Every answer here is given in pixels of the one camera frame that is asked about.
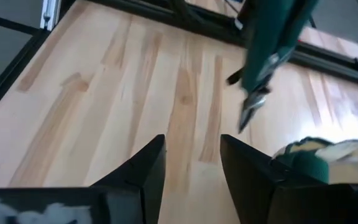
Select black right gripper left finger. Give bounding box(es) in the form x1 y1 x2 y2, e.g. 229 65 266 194
91 134 167 224

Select green pruning shears with strap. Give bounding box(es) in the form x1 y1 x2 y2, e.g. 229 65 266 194
227 0 320 134

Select silver aluminium frame post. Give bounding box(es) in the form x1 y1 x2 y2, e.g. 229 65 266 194
40 0 61 31

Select beige green-trimmed gardening bag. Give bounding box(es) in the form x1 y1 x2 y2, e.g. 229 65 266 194
272 136 358 185

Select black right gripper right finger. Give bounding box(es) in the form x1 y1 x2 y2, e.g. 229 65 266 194
221 134 323 224

